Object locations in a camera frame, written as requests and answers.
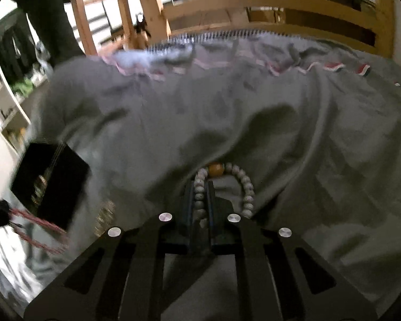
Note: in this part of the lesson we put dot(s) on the dark hanging clothes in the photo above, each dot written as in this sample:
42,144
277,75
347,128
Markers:
43,16

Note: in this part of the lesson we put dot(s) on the wooden ladder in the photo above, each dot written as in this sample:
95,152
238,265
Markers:
87,13

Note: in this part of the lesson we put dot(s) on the wooden bed frame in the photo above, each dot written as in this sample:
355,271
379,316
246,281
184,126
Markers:
287,10

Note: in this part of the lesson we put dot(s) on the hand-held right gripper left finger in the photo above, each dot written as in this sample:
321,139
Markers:
188,207

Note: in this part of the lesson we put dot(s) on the white shelf unit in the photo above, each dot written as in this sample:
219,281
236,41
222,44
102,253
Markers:
6,100

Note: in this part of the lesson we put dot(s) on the black jewelry box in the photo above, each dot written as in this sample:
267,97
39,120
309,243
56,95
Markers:
50,184

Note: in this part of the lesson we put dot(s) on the grey bed blanket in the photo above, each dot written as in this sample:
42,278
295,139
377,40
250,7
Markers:
220,123

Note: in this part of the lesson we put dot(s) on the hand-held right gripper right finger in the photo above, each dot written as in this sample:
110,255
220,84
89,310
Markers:
212,207

